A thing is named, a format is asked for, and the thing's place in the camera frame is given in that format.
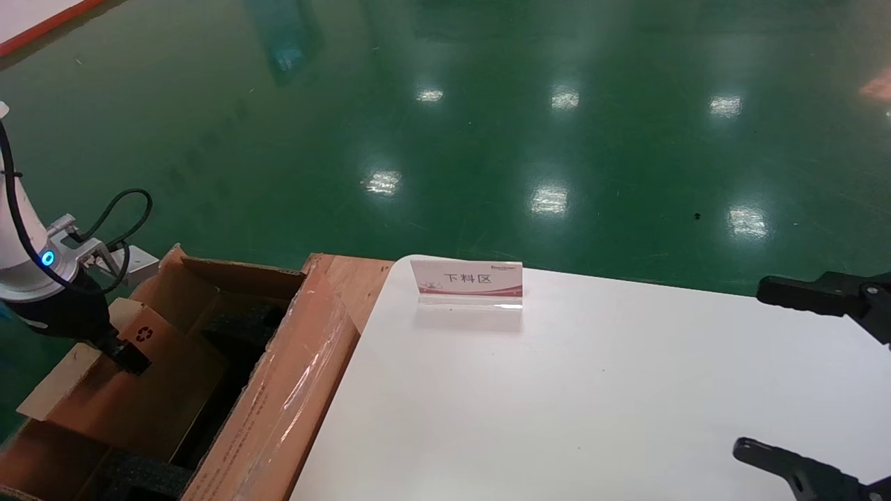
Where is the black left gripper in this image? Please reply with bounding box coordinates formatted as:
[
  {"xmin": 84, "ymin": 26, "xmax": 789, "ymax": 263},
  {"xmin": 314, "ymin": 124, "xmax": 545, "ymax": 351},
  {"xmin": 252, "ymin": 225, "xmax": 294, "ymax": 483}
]
[{"xmin": 14, "ymin": 271, "xmax": 152, "ymax": 377}]

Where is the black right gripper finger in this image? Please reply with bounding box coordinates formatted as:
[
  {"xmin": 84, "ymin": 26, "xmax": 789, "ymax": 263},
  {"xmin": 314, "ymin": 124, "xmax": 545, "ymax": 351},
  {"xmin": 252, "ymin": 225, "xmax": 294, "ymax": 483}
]
[
  {"xmin": 756, "ymin": 271, "xmax": 891, "ymax": 349},
  {"xmin": 731, "ymin": 438, "xmax": 891, "ymax": 501}
]

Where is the small cardboard box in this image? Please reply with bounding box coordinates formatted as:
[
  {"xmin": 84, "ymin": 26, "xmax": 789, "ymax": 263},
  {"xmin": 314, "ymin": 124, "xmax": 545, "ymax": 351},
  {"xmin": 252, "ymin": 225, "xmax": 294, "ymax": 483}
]
[{"xmin": 17, "ymin": 298, "xmax": 227, "ymax": 463}]

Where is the large brown cardboard box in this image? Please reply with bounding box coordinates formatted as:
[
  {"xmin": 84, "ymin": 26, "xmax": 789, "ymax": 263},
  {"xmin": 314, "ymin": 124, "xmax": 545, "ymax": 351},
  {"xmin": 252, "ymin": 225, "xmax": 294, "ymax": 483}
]
[{"xmin": 0, "ymin": 244, "xmax": 394, "ymax": 501}]

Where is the black foam block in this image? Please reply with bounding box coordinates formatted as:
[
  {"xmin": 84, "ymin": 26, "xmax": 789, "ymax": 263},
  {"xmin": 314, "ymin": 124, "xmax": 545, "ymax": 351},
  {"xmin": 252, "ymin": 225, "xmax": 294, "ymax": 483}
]
[{"xmin": 101, "ymin": 449, "xmax": 196, "ymax": 501}]

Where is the acrylic sign with red stripe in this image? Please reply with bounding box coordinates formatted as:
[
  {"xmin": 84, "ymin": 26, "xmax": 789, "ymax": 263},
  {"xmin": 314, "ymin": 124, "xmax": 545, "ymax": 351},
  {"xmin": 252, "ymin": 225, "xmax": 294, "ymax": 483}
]
[{"xmin": 411, "ymin": 259, "xmax": 524, "ymax": 311}]

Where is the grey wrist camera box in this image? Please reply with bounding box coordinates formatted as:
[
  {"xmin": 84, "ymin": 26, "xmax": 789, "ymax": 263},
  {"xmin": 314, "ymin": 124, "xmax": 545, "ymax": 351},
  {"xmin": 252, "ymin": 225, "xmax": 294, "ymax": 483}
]
[{"xmin": 104, "ymin": 244, "xmax": 159, "ymax": 287}]

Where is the silver camera mount bracket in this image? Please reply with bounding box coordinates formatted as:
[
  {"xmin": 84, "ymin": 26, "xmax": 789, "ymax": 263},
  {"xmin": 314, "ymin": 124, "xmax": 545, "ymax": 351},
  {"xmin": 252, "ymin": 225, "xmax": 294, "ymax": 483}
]
[{"xmin": 45, "ymin": 216, "xmax": 116, "ymax": 276}]

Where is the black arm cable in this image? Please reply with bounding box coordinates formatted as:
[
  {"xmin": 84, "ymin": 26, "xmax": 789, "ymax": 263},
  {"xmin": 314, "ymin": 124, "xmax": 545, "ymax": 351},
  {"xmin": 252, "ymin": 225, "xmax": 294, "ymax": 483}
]
[{"xmin": 0, "ymin": 122, "xmax": 154, "ymax": 296}]

